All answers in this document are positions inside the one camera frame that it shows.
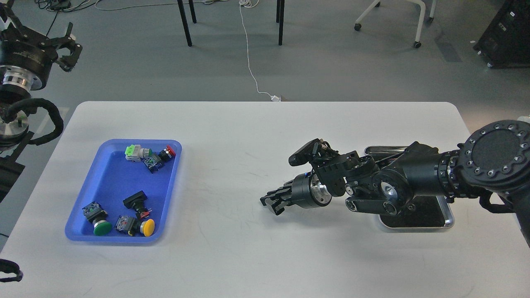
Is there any yellow push button switch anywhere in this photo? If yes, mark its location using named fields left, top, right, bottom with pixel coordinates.
left=114, top=215, right=155, bottom=237

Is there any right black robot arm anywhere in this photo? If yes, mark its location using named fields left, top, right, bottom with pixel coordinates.
left=260, top=116, right=530, bottom=241

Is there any red push button switch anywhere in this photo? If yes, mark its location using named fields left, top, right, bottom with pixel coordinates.
left=158, top=145, right=176, bottom=163

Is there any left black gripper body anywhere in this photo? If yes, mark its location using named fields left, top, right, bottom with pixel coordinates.
left=1, top=32, right=56, bottom=92

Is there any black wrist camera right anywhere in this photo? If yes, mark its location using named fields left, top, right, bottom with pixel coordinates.
left=288, top=138, right=323, bottom=166

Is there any blue plastic tray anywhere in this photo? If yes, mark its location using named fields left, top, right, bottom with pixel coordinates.
left=65, top=138, right=182, bottom=245

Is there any black floor cable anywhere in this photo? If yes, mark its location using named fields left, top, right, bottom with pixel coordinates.
left=35, top=0, right=96, bottom=38

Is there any silver metal tray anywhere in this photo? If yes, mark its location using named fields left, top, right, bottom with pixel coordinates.
left=364, top=146, right=455, bottom=233

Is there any black table leg left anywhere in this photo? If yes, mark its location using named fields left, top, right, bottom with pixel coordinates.
left=177, top=0, right=197, bottom=47

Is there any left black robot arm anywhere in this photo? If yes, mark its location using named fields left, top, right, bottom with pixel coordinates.
left=0, top=0, right=83, bottom=199

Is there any blue grey switch block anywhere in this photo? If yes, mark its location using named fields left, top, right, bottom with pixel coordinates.
left=142, top=154, right=165, bottom=173

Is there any green mushroom push button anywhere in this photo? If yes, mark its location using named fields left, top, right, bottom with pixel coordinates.
left=82, top=201, right=112, bottom=236

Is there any black table leg right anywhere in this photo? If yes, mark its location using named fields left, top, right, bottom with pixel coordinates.
left=276, top=0, right=285, bottom=46

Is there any white cable on floor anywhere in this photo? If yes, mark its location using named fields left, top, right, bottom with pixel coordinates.
left=239, top=0, right=282, bottom=102

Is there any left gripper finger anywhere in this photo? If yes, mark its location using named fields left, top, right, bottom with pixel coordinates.
left=41, top=22, right=83, bottom=72
left=0, top=0, right=29, bottom=41

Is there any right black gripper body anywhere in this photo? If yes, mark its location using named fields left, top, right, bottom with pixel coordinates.
left=290, top=173, right=332, bottom=208

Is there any black square switch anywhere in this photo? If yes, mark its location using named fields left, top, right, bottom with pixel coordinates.
left=123, top=190, right=151, bottom=219

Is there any black table leg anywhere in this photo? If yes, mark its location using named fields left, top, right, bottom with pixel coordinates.
left=276, top=0, right=285, bottom=46
left=177, top=0, right=197, bottom=47

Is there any green white push button switch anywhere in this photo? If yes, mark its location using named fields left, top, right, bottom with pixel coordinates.
left=124, top=144, right=153, bottom=162

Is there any black equipment case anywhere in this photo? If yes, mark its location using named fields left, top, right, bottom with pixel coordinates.
left=473, top=0, right=530, bottom=69

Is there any white office chair base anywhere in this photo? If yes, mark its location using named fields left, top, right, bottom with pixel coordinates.
left=352, top=0, right=439, bottom=50

